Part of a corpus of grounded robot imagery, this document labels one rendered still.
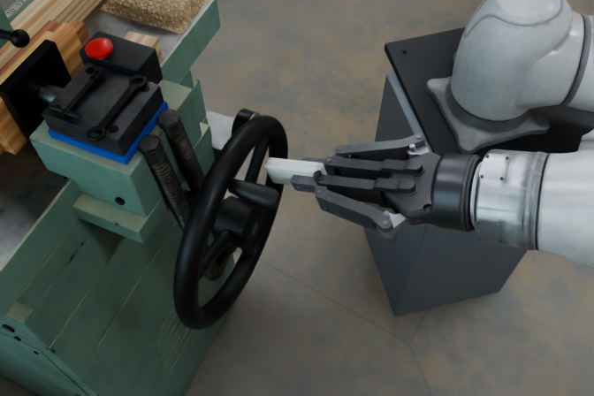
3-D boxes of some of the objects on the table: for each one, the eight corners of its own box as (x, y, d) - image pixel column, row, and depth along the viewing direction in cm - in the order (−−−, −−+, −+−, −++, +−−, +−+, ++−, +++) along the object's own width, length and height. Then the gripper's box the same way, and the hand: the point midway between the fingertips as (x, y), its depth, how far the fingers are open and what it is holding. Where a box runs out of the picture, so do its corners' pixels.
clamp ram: (76, 158, 70) (50, 108, 63) (26, 140, 72) (-5, 88, 65) (117, 107, 75) (98, 55, 68) (69, 90, 77) (45, 38, 70)
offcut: (133, 49, 82) (128, 30, 80) (163, 55, 82) (158, 37, 79) (122, 65, 80) (116, 48, 78) (151, 72, 80) (147, 54, 77)
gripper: (491, 118, 57) (282, 107, 69) (459, 225, 50) (232, 193, 62) (497, 169, 62) (302, 151, 74) (468, 272, 55) (258, 234, 67)
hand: (296, 173), depth 66 cm, fingers closed
